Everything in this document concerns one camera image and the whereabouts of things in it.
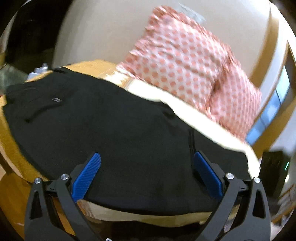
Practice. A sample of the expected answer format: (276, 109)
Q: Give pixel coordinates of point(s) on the pink polka dot pillow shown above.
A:
(178, 55)
(235, 102)

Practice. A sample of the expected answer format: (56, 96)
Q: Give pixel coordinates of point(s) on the black pants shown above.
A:
(146, 151)

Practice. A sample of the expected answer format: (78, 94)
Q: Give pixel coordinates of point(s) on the left pink polka dot pillow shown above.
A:
(178, 55)

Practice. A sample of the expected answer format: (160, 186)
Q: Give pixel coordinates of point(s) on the black device with green light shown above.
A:
(273, 172)

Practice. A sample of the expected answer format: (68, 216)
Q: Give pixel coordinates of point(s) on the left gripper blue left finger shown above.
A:
(42, 221)

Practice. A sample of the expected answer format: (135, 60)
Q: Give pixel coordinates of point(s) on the right pink polka dot pillow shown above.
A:
(235, 102)

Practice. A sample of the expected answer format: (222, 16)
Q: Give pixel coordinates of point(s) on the wooden framed window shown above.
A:
(274, 74)

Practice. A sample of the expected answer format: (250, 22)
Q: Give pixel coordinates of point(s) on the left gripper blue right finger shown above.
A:
(243, 211)

